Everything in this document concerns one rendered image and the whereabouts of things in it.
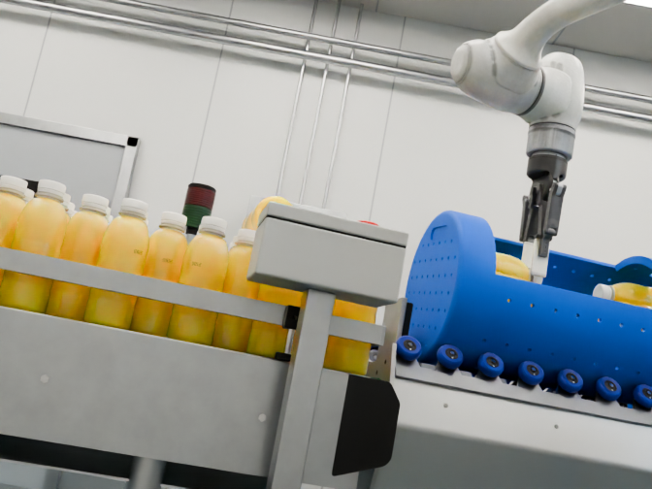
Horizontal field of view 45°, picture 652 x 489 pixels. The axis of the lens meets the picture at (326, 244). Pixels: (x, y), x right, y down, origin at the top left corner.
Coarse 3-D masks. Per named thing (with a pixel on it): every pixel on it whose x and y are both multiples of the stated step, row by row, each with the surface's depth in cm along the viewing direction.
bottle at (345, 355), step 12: (336, 300) 122; (336, 312) 121; (348, 312) 119; (360, 312) 119; (372, 312) 120; (336, 348) 119; (348, 348) 118; (360, 348) 118; (324, 360) 120; (336, 360) 118; (348, 360) 118; (360, 360) 118; (348, 372) 118; (360, 372) 118
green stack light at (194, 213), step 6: (186, 210) 169; (192, 210) 169; (198, 210) 169; (204, 210) 170; (210, 210) 171; (186, 216) 169; (192, 216) 169; (198, 216) 169; (186, 222) 169; (192, 222) 168; (198, 222) 169; (186, 228) 171; (192, 228) 170; (198, 228) 169
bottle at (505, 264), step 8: (496, 256) 143; (504, 256) 144; (512, 256) 146; (496, 264) 143; (504, 264) 143; (512, 264) 144; (520, 264) 144; (504, 272) 143; (512, 272) 143; (520, 272) 144; (528, 272) 145; (528, 280) 146
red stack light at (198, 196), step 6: (186, 192) 171; (192, 192) 170; (198, 192) 170; (204, 192) 170; (210, 192) 171; (186, 198) 170; (192, 198) 169; (198, 198) 169; (204, 198) 170; (210, 198) 171; (186, 204) 170; (192, 204) 169; (198, 204) 169; (204, 204) 170; (210, 204) 171
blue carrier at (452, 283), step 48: (432, 240) 148; (480, 240) 134; (432, 288) 141; (480, 288) 130; (528, 288) 132; (576, 288) 162; (432, 336) 136; (480, 336) 132; (528, 336) 133; (576, 336) 134; (624, 336) 135; (624, 384) 140
